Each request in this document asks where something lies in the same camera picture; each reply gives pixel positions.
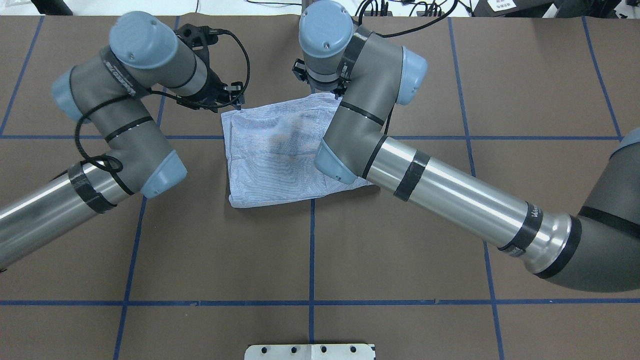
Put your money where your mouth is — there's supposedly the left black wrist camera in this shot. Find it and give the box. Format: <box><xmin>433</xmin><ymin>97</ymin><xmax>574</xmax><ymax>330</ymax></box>
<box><xmin>175</xmin><ymin>23</ymin><xmax>218</xmax><ymax>59</ymax></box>

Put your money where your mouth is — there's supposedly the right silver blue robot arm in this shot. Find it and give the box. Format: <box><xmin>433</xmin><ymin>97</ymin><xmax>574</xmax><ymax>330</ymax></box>
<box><xmin>298</xmin><ymin>0</ymin><xmax>640</xmax><ymax>293</ymax></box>

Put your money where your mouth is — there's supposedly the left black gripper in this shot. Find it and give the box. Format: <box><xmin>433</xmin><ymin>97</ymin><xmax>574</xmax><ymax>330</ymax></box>
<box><xmin>190</xmin><ymin>64</ymin><xmax>246</xmax><ymax>111</ymax></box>

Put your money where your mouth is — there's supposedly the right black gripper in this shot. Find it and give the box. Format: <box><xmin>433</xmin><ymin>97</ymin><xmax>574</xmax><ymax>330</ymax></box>
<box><xmin>307</xmin><ymin>75</ymin><xmax>346</xmax><ymax>96</ymax></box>

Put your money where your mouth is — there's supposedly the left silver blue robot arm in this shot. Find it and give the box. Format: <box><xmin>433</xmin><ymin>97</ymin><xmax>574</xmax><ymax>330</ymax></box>
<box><xmin>0</xmin><ymin>11</ymin><xmax>248</xmax><ymax>271</ymax></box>

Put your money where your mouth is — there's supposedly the brown table cover mat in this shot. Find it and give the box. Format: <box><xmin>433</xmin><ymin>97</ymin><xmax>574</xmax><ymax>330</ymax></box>
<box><xmin>1</xmin><ymin>17</ymin><xmax>639</xmax><ymax>360</ymax></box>

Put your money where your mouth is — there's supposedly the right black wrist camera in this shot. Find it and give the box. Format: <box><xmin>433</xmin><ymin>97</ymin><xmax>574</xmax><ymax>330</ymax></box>
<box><xmin>291</xmin><ymin>58</ymin><xmax>308</xmax><ymax>83</ymax></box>

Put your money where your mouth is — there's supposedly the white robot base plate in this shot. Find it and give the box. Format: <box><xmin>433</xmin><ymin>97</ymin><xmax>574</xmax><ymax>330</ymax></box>
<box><xmin>244</xmin><ymin>343</ymin><xmax>377</xmax><ymax>360</ymax></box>

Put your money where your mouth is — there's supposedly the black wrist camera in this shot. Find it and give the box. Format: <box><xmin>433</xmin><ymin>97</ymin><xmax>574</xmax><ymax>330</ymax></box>
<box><xmin>291</xmin><ymin>58</ymin><xmax>308</xmax><ymax>83</ymax></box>
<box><xmin>175</xmin><ymin>23</ymin><xmax>218</xmax><ymax>59</ymax></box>

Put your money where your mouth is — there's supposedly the blue striped button shirt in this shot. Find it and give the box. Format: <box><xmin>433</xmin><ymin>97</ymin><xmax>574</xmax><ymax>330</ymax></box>
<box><xmin>221</xmin><ymin>92</ymin><xmax>370</xmax><ymax>208</ymax></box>

